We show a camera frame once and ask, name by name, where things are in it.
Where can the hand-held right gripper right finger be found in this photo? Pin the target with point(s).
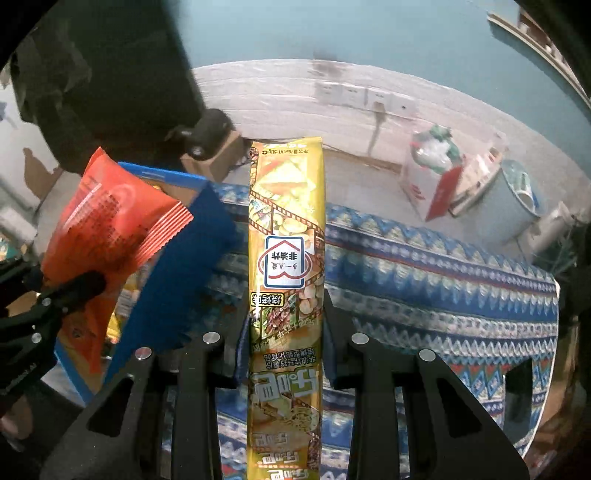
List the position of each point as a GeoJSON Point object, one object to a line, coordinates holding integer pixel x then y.
{"type": "Point", "coordinates": [330, 360]}

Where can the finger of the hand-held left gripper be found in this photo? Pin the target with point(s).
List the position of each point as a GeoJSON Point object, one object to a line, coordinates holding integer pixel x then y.
{"type": "Point", "coordinates": [18, 279]}
{"type": "Point", "coordinates": [74, 290]}

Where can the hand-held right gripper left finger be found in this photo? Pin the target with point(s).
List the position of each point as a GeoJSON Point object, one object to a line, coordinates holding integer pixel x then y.
{"type": "Point", "coordinates": [241, 355]}

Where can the red-orange snack packet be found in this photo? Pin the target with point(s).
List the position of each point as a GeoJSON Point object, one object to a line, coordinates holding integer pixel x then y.
{"type": "Point", "coordinates": [106, 217]}

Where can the blue cardboard box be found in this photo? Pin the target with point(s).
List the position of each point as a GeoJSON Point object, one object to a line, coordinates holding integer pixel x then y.
{"type": "Point", "coordinates": [184, 258]}

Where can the long yellow snack packet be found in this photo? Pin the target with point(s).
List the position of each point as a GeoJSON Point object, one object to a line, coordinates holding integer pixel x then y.
{"type": "Point", "coordinates": [286, 207]}

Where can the blue patterned cloth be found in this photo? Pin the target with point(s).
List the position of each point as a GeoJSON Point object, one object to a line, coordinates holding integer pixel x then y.
{"type": "Point", "coordinates": [415, 286]}

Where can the red and white carton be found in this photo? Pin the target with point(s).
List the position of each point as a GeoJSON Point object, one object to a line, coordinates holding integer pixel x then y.
{"type": "Point", "coordinates": [429, 194]}

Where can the light blue trash bin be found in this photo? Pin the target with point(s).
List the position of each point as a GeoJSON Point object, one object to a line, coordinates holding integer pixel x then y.
{"type": "Point", "coordinates": [503, 217]}

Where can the black hanging cloth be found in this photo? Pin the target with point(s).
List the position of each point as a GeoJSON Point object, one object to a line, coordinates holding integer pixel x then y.
{"type": "Point", "coordinates": [115, 69]}

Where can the brown paper bag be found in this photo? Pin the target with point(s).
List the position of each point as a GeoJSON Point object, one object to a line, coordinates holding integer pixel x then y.
{"type": "Point", "coordinates": [480, 175]}

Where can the white plastic bottle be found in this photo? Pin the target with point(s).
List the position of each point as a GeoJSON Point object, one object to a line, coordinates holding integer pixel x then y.
{"type": "Point", "coordinates": [549, 226]}

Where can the black camera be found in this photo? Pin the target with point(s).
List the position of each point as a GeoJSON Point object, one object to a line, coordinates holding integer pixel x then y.
{"type": "Point", "coordinates": [207, 131]}

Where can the wall shelf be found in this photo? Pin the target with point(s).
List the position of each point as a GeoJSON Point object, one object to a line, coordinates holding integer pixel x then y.
{"type": "Point", "coordinates": [531, 41]}

